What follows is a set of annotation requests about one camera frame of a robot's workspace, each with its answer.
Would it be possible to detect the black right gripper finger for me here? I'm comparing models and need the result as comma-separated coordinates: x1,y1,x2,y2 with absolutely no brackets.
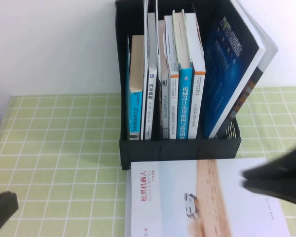
244,170,296,208
242,137,296,180

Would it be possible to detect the white brochure with beige stripe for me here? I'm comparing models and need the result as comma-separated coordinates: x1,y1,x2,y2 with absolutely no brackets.
129,158,274,237

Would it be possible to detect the thin tall white sheet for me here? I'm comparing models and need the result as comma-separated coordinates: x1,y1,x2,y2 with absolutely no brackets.
154,0,162,79

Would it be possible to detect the book with cyan spine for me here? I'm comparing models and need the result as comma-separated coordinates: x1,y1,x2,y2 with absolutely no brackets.
172,9,195,140

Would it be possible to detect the grey spine book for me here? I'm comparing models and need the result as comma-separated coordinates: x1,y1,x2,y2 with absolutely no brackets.
158,19,170,139

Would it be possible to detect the black mesh book holder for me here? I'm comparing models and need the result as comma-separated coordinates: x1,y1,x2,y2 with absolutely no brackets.
114,0,242,171

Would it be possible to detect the white book orange spine band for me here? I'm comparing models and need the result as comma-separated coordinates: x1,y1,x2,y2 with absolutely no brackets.
163,15,180,139
185,12,207,138

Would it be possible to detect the large dark blue book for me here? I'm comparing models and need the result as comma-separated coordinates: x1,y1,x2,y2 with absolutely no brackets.
208,0,279,139

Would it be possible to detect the green checked tablecloth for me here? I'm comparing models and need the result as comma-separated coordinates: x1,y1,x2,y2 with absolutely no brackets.
0,86,296,237

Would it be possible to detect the thick cyan paperback book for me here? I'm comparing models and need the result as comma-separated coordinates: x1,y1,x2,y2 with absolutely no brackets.
126,34,146,141

